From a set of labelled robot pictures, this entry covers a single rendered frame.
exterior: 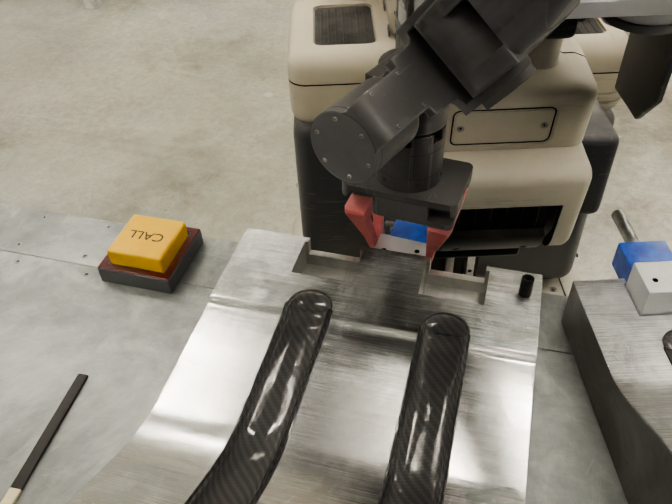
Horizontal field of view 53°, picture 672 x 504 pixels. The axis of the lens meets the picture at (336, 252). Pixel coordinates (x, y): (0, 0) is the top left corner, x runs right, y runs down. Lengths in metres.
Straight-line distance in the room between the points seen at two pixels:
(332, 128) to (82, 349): 0.33
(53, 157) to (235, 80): 0.75
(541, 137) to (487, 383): 0.43
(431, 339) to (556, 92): 0.40
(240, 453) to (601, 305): 0.33
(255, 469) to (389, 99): 0.26
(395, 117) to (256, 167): 1.78
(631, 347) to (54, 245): 0.59
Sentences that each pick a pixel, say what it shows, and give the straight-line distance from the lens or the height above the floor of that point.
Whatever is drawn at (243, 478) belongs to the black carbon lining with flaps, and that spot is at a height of 0.89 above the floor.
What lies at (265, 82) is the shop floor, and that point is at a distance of 2.69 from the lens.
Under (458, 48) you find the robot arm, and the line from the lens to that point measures 0.48.
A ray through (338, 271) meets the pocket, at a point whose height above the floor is 0.86.
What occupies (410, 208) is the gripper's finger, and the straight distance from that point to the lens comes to 0.57.
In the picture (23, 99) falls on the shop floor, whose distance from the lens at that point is 2.89.
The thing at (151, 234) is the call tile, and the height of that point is 0.84.
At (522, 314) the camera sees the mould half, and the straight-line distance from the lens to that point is 0.54.
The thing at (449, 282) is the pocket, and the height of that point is 0.87.
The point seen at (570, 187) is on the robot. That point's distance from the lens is 0.87.
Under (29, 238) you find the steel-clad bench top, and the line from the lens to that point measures 0.82.
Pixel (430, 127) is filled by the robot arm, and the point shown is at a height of 1.00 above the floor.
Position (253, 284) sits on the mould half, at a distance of 0.56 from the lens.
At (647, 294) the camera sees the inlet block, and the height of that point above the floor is 0.88.
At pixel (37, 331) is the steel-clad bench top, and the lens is 0.71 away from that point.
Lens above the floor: 1.29
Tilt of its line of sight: 43 degrees down
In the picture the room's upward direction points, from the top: 3 degrees counter-clockwise
